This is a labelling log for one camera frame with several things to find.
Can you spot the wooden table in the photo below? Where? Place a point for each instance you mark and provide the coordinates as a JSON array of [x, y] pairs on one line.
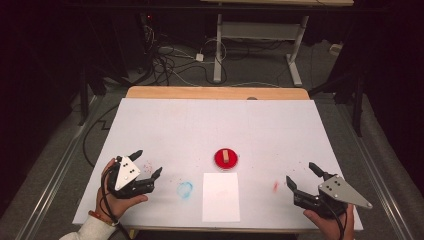
[[200, 92]]

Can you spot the grey table grommet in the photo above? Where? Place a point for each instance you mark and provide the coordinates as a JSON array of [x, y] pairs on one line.
[[252, 98]]

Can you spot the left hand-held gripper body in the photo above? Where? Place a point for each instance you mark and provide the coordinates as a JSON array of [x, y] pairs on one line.
[[126, 173]]

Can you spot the white paper sheet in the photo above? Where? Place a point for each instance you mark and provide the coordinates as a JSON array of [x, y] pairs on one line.
[[220, 200]]

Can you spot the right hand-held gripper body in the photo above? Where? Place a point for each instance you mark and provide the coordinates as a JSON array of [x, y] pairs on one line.
[[336, 191]]

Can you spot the white power adapter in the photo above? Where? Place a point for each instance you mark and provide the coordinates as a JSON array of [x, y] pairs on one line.
[[199, 57]]

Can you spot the white power strip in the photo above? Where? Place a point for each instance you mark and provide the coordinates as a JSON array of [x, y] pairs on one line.
[[335, 49]]

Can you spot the white desk frame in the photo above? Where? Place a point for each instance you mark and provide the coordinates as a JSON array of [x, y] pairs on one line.
[[260, 31]]

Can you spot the aluminium floor rail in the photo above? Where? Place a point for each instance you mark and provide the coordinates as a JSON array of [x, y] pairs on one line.
[[56, 180], [380, 180]]

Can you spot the person's right hand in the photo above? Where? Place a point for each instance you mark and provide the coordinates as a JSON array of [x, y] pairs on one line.
[[333, 228]]

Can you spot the round red ink pad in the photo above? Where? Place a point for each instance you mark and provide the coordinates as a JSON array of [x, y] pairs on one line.
[[218, 160]]

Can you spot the small wooden stamp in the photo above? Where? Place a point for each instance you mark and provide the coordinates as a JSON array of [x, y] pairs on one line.
[[226, 156]]

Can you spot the person's left hand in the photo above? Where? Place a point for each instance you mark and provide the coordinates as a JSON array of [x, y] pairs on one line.
[[113, 205]]

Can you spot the large white board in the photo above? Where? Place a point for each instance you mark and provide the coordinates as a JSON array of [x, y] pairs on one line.
[[213, 126]]

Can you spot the black stand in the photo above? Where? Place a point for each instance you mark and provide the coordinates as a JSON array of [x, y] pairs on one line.
[[83, 96], [356, 100]]

